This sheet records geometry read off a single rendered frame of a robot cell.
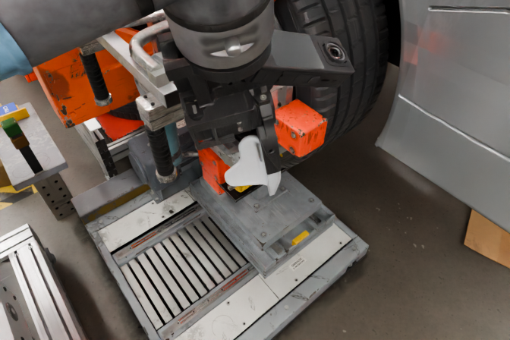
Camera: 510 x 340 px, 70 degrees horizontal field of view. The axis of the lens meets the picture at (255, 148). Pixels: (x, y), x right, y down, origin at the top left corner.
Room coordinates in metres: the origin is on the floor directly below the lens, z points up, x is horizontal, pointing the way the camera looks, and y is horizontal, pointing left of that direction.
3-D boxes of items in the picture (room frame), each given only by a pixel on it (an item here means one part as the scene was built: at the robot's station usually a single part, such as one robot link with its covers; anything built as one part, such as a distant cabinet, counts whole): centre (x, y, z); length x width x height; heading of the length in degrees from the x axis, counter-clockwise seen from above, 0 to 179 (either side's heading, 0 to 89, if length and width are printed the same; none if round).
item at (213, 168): (0.83, 0.09, 0.48); 0.16 x 0.12 x 0.17; 129
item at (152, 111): (0.54, 0.17, 0.93); 0.09 x 0.05 x 0.05; 129
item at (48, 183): (0.98, 0.86, 0.21); 0.10 x 0.10 x 0.42; 39
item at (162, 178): (0.52, 0.19, 0.83); 0.04 x 0.04 x 0.16
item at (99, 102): (0.78, 0.41, 0.83); 0.04 x 0.04 x 0.16
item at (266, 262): (0.91, -0.02, 0.13); 0.50 x 0.36 x 0.10; 39
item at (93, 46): (0.80, 0.38, 0.93); 0.09 x 0.05 x 0.05; 129
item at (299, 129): (0.56, -0.09, 0.85); 0.09 x 0.08 x 0.07; 39
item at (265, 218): (0.91, -0.02, 0.32); 0.40 x 0.30 x 0.28; 39
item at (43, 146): (0.96, 0.84, 0.44); 0.43 x 0.17 x 0.03; 39
